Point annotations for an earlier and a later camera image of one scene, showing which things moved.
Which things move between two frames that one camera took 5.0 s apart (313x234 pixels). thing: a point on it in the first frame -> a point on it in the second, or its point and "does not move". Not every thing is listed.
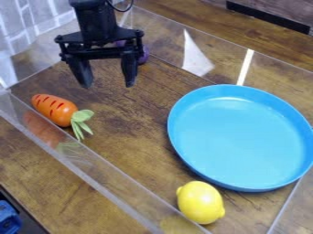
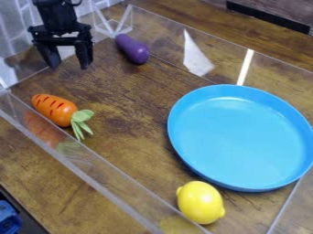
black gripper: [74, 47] -> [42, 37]
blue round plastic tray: [244, 135] does not move
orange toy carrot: [62, 113] does not move
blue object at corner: [11, 222] does not move
